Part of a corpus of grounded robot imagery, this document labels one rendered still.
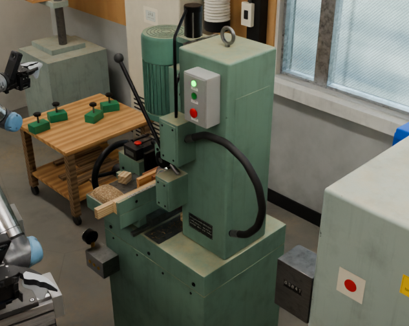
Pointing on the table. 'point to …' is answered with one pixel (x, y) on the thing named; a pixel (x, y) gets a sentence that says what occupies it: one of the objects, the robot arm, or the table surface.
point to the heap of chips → (106, 193)
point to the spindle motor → (157, 67)
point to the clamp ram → (150, 160)
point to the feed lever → (145, 115)
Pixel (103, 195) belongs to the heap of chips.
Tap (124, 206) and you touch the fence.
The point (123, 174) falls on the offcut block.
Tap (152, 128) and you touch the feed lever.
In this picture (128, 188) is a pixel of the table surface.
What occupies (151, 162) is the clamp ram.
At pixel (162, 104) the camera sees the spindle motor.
